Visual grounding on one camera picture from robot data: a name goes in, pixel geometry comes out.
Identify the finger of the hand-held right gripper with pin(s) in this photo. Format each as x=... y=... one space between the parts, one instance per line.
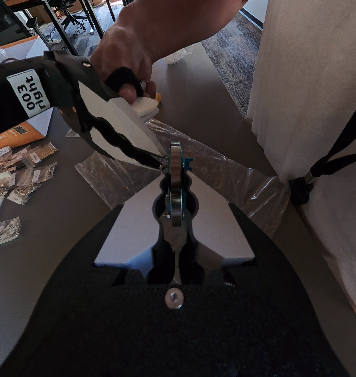
x=107 y=144
x=124 y=123

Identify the orange and white cardboard box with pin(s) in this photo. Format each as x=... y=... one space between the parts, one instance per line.
x=15 y=135

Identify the person's right hand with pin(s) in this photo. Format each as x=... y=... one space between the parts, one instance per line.
x=124 y=47

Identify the black monitor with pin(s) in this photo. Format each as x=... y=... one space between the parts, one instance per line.
x=4 y=20

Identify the person's right forearm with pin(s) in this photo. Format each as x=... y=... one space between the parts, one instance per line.
x=180 y=23

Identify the small labelled hardware bag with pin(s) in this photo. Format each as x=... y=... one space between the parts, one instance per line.
x=71 y=134

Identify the pile of small hardware bags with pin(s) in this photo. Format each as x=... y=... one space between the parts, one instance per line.
x=24 y=176

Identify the black metal table frame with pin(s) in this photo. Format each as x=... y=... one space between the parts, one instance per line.
x=63 y=32

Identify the black star chair base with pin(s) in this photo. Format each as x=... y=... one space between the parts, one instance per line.
x=73 y=20

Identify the grey desk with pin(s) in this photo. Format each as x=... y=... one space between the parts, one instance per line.
x=33 y=265

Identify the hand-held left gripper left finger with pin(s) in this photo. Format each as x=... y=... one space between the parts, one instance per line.
x=127 y=235

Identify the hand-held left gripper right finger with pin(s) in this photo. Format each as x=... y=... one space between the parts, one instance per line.
x=222 y=235

